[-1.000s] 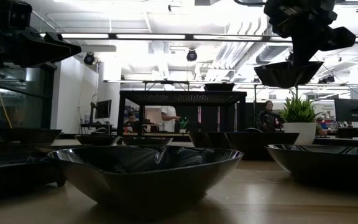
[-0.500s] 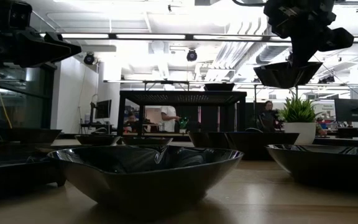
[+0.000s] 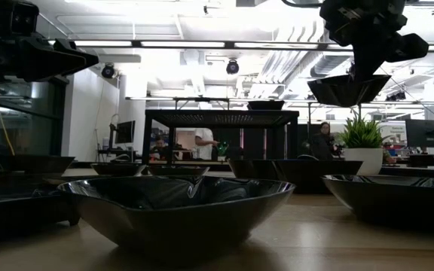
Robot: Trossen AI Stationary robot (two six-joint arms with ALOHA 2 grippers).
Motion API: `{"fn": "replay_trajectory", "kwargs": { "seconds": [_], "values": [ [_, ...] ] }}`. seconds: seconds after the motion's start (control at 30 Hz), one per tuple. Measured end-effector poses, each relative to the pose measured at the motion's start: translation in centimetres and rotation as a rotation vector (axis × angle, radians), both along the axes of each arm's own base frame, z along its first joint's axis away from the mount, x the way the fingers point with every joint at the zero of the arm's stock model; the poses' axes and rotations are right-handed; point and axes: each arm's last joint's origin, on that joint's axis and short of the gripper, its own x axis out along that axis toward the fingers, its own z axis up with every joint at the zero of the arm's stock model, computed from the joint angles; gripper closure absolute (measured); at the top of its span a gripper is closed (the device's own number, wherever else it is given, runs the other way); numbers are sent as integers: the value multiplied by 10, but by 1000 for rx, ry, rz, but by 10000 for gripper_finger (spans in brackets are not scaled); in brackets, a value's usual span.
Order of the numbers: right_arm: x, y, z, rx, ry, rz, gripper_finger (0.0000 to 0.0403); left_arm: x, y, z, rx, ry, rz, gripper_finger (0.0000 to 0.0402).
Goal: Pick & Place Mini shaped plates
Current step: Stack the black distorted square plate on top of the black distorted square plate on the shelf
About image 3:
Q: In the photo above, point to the black computer monitor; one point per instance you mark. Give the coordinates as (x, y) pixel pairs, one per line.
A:
(126, 132)
(426, 133)

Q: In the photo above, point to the black round ceiling fixture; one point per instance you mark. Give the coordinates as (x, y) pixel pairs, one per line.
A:
(232, 67)
(107, 70)

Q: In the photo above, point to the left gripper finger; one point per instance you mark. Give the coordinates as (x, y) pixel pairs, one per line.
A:
(74, 47)
(47, 62)

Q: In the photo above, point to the black leaf-shaped plate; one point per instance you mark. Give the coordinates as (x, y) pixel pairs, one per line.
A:
(398, 207)
(172, 226)

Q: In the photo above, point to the dark office desk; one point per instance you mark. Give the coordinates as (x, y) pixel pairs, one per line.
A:
(119, 152)

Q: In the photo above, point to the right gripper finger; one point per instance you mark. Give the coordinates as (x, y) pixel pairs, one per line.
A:
(362, 60)
(376, 56)

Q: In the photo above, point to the black perforated metal riser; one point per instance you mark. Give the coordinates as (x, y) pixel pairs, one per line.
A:
(220, 118)

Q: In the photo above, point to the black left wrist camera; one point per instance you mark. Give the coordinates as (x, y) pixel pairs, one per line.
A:
(23, 19)

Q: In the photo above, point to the person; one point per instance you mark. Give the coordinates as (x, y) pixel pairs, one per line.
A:
(322, 145)
(159, 145)
(203, 145)

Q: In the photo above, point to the green plant in white pot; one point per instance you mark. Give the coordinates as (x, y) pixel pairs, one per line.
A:
(364, 160)

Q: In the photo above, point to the black overhead light rail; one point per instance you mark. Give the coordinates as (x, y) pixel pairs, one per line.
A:
(229, 44)

